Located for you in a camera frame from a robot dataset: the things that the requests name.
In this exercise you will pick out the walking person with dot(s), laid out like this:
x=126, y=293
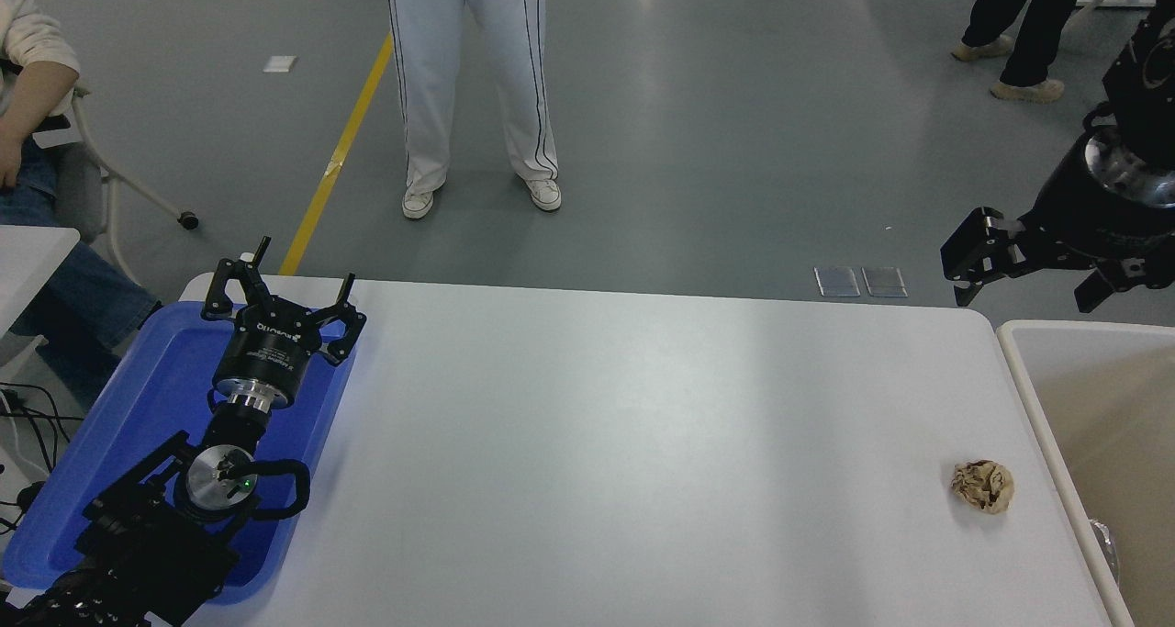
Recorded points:
x=1037, y=30

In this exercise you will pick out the large pale bin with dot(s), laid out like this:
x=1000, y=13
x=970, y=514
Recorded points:
x=1115, y=425

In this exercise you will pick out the seated person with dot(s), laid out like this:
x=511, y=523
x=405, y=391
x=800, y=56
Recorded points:
x=37, y=49

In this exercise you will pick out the tan paper ball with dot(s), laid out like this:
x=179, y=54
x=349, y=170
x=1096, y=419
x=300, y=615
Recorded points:
x=984, y=487

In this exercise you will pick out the standing person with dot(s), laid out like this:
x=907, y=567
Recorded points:
x=431, y=67

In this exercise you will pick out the seated person's hand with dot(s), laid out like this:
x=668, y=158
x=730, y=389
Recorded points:
x=7, y=161

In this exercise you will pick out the blue plastic tray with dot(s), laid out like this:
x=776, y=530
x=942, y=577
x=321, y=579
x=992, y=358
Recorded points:
x=156, y=397

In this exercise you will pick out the clear floor plate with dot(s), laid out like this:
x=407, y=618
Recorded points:
x=885, y=282
x=837, y=282

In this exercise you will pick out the crumpled silver foil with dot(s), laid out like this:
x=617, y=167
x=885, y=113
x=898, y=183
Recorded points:
x=1106, y=549

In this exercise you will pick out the grey wheeled chair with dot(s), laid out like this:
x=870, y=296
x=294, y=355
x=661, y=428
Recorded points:
x=78, y=191

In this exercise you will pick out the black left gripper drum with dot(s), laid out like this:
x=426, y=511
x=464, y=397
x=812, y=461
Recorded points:
x=262, y=352

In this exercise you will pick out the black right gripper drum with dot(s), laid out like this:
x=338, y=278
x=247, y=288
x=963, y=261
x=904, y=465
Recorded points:
x=1102, y=228

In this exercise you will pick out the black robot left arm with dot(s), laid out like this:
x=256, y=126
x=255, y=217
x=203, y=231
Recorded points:
x=147, y=544

